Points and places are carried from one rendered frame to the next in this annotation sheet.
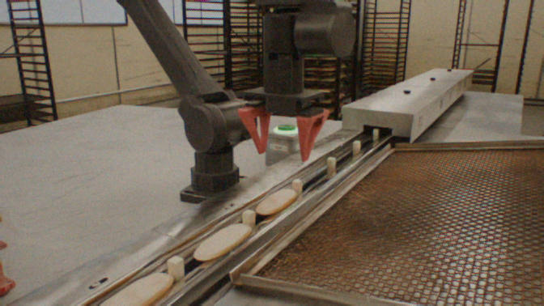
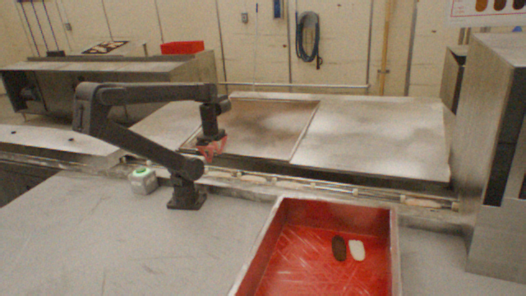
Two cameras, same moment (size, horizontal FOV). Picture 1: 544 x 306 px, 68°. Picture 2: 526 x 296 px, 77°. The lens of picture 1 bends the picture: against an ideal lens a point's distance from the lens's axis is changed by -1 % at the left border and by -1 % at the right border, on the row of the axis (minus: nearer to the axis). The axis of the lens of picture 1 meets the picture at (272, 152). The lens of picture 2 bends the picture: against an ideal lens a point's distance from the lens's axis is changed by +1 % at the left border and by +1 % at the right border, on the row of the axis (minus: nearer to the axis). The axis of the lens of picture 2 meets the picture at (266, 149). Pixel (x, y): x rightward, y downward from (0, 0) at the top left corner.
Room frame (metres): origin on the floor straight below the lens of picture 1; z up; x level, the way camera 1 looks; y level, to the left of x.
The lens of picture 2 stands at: (0.54, 1.11, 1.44)
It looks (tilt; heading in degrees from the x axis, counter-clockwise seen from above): 24 degrees down; 263
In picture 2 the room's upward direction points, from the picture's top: 4 degrees counter-clockwise
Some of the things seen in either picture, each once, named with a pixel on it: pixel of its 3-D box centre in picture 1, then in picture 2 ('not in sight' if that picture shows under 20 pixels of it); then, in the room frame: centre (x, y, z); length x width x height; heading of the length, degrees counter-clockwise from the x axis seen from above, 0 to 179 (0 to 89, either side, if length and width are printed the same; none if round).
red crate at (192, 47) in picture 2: not in sight; (182, 47); (0.96, -3.82, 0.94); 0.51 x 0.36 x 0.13; 153
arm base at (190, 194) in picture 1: (214, 171); (185, 192); (0.70, 0.10, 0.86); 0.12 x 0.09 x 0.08; 160
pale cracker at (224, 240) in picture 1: (223, 239); (253, 178); (0.46, 0.06, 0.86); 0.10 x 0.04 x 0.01; 149
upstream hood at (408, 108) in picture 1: (427, 91); (26, 141); (1.51, -0.58, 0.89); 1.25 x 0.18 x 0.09; 149
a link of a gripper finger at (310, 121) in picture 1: (297, 129); (216, 144); (0.57, -0.04, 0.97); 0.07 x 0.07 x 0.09; 59
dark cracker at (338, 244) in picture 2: not in sight; (339, 246); (0.28, 0.45, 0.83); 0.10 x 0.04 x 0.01; 74
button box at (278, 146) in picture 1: (286, 155); (145, 184); (0.86, -0.03, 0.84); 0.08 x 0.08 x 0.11; 59
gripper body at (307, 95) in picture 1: (283, 78); (209, 128); (0.59, -0.02, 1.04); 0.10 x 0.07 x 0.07; 59
